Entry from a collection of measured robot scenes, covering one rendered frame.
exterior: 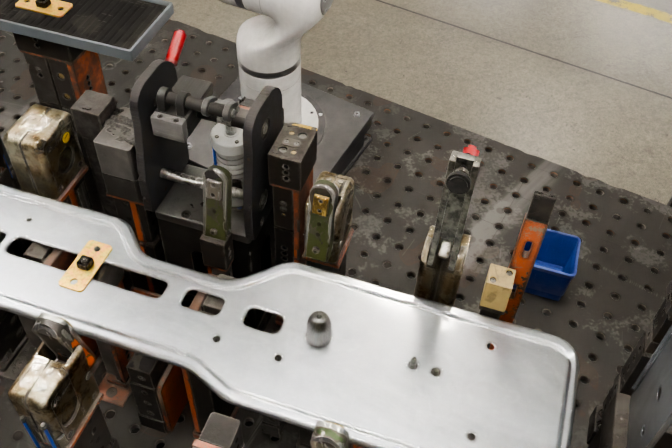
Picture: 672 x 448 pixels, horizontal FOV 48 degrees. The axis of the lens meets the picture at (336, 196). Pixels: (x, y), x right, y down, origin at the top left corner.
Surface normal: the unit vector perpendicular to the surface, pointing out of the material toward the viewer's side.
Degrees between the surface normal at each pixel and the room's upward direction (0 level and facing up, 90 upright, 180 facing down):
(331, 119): 5
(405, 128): 0
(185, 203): 0
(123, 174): 90
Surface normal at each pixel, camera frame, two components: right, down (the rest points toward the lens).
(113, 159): -0.31, 0.69
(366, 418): 0.04, -0.68
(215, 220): -0.30, 0.53
